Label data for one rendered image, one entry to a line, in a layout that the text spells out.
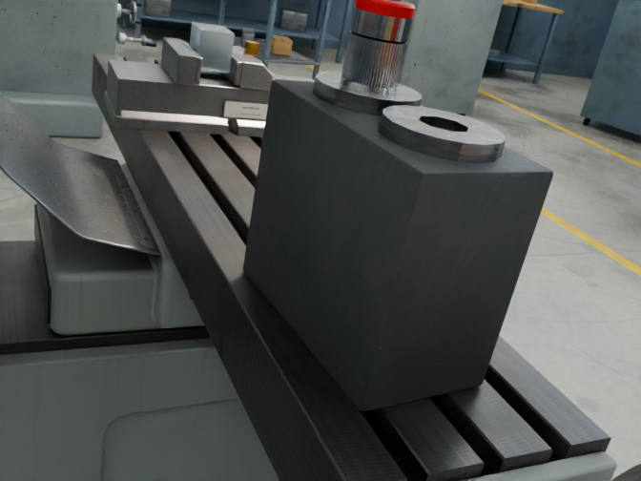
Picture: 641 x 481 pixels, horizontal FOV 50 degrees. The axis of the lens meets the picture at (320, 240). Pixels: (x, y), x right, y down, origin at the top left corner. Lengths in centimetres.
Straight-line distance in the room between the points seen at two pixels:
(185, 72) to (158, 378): 43
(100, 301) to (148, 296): 6
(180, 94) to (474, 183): 67
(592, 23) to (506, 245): 1003
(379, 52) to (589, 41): 1003
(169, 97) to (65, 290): 34
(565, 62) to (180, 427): 963
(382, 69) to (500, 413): 28
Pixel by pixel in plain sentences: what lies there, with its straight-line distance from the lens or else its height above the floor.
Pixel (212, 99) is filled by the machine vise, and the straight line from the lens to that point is 107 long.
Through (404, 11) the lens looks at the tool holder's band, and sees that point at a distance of 56.
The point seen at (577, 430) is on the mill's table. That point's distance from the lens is 58.
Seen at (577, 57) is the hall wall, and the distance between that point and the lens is 1050.
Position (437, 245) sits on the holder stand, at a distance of 46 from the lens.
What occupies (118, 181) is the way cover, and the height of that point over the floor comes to 86.
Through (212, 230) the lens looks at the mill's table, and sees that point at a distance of 74.
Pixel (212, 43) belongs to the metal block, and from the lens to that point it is 108.
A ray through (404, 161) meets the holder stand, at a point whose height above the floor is 112.
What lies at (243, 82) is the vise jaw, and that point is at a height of 101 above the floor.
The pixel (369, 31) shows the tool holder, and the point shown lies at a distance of 55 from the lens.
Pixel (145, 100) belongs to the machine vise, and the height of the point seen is 97.
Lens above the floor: 125
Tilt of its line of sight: 24 degrees down
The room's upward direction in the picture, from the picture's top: 11 degrees clockwise
